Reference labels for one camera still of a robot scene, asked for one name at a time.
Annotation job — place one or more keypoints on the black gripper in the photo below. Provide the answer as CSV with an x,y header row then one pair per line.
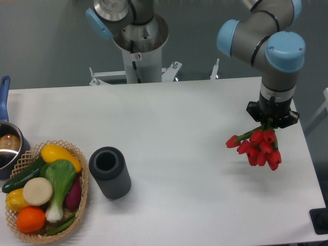
x,y
272,113

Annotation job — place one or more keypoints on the red tulip bouquet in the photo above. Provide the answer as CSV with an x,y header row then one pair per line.
x,y
260,145

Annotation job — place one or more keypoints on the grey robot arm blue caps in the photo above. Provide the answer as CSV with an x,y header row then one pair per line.
x,y
263,42

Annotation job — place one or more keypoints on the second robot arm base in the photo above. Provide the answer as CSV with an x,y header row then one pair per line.
x,y
133,25

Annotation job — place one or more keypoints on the black device at table edge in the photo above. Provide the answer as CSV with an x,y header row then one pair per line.
x,y
319,220

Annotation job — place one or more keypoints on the white metal robot stand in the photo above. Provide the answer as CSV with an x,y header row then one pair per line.
x,y
139,68

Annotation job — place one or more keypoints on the dark grey ribbed vase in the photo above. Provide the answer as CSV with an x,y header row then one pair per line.
x,y
108,167

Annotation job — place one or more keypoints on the purple sweet potato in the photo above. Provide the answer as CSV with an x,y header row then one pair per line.
x,y
73,198

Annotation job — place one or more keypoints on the green bok choy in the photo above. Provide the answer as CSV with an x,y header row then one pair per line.
x,y
61,175

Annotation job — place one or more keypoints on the yellow squash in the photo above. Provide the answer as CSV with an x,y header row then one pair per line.
x,y
51,153

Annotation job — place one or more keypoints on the green bean pod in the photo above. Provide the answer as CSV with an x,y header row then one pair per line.
x,y
62,226

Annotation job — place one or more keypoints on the woven wicker basket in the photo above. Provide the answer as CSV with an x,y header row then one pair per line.
x,y
40,237

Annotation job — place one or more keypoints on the green cucumber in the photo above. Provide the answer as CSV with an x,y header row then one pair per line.
x,y
20,179

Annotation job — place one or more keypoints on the beige round bun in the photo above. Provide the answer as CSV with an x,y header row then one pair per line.
x,y
37,191

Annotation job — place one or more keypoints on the orange fruit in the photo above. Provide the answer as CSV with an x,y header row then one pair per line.
x,y
30,219

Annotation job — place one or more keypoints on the yellow bell pepper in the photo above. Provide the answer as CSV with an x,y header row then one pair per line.
x,y
15,200

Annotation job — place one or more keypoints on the white frame at right edge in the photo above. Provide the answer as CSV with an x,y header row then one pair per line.
x,y
318,116

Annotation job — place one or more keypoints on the blue handled saucepan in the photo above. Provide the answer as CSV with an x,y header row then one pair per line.
x,y
13,143

